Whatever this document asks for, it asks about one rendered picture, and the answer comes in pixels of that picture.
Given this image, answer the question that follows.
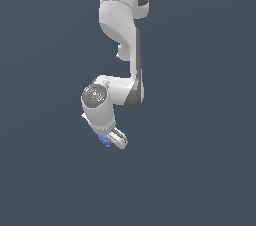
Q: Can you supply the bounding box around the small blue object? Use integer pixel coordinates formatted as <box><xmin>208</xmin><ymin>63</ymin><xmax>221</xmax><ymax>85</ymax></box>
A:
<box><xmin>98</xmin><ymin>134</ymin><xmax>113</xmax><ymax>148</ymax></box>

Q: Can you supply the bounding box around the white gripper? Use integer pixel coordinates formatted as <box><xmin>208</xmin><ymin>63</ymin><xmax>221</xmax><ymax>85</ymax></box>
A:
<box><xmin>101</xmin><ymin>125</ymin><xmax>129</xmax><ymax>150</ymax></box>

